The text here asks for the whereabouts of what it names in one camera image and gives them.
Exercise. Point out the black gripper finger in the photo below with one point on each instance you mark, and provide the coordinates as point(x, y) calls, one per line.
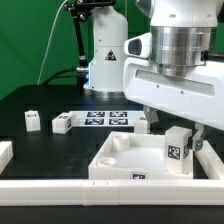
point(198, 138)
point(150, 115)

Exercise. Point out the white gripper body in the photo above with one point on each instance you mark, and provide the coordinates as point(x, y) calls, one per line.
point(198, 97)

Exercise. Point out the white square tabletop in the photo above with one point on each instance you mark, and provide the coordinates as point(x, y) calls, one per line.
point(133, 156)

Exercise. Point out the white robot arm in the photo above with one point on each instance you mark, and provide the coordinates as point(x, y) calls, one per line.
point(172, 68)

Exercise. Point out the white sheet with fiducial tags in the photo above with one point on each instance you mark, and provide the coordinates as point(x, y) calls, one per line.
point(122, 118)

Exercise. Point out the white U-shaped obstacle fence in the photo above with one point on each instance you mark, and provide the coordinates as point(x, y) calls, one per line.
point(56, 174)

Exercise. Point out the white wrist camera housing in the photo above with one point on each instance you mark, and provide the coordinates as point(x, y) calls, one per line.
point(139, 46)

